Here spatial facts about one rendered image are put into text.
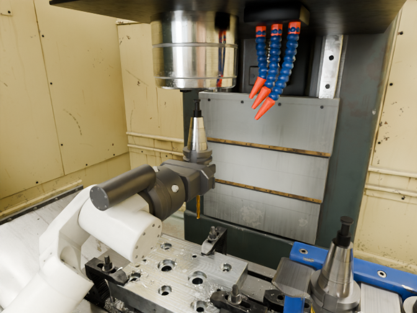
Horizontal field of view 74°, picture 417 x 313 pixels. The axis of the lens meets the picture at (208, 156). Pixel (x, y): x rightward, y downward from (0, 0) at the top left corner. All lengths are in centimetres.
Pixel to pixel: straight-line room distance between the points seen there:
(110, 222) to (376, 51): 82
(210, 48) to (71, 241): 36
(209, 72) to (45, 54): 114
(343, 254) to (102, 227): 31
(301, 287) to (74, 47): 147
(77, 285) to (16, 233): 110
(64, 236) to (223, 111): 72
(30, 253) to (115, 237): 104
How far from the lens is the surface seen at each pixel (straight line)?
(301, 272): 47
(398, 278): 50
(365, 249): 155
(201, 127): 56
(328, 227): 110
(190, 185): 49
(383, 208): 145
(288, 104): 93
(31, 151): 151
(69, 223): 42
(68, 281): 39
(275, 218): 108
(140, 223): 38
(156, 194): 43
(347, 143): 98
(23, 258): 140
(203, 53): 48
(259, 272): 94
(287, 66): 45
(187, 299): 73
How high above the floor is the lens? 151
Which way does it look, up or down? 18 degrees down
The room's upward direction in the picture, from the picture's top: straight up
